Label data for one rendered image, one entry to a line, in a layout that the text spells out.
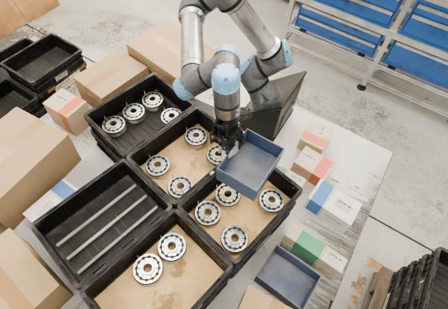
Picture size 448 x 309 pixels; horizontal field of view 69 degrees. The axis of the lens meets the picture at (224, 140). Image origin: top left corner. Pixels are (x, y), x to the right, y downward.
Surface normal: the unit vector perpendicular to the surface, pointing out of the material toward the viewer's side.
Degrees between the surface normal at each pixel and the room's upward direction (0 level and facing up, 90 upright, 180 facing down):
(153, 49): 0
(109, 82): 0
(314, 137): 0
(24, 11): 72
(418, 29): 90
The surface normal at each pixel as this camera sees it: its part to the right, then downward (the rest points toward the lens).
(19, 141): 0.06, -0.58
